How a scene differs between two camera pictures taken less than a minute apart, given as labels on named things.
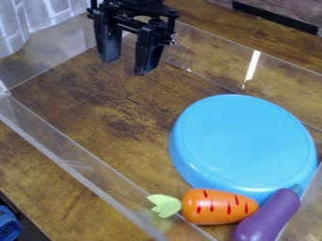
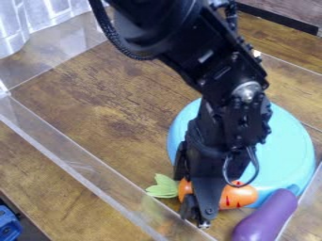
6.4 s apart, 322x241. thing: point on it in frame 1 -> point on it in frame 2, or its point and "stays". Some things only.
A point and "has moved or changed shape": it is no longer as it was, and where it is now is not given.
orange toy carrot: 203,206 has moved or changed shape
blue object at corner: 10,227 stays
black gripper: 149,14 -> 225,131
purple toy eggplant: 264,224 stays
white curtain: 22,17 stays
